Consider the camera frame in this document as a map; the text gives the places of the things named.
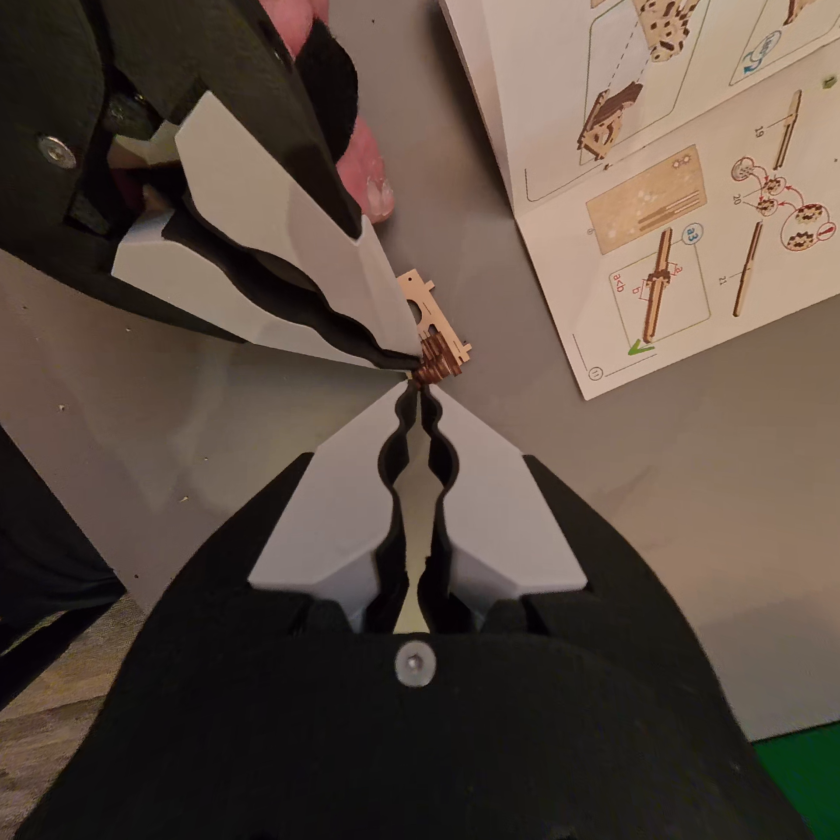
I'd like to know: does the green mat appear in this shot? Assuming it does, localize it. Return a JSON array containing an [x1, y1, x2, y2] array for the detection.
[[751, 722, 840, 840]]

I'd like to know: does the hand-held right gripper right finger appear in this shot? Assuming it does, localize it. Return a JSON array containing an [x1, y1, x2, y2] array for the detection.
[[419, 384, 588, 634]]

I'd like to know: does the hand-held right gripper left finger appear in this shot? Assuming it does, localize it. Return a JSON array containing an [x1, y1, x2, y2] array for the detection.
[[248, 381, 421, 634]]

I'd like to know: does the person's left hand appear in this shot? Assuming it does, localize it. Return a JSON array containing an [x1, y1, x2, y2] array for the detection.
[[259, 0, 396, 225]]

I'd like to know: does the wooden model part with gears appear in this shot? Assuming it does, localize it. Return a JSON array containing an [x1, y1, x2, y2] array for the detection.
[[395, 268, 475, 385]]

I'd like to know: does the assembly instruction booklet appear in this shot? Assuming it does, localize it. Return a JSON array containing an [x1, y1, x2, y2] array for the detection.
[[438, 0, 840, 401]]

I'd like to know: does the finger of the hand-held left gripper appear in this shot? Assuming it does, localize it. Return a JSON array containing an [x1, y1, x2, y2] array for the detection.
[[174, 91, 424, 368], [110, 210, 421, 375]]

